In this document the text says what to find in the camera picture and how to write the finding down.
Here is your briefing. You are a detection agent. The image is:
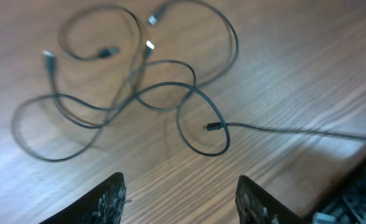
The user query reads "black USB cable three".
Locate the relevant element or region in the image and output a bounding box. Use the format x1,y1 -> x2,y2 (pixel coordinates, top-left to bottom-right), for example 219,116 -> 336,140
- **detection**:
58,0 -> 240,91

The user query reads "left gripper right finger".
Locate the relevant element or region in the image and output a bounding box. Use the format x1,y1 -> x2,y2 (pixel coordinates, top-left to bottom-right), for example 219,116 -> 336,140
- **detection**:
235,175 -> 304,224

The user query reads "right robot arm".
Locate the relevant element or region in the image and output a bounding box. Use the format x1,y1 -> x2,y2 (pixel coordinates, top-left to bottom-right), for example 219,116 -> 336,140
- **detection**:
305,158 -> 366,223

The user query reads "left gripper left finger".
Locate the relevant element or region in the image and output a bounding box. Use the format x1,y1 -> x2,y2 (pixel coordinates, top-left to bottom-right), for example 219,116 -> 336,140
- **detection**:
43,172 -> 126,224

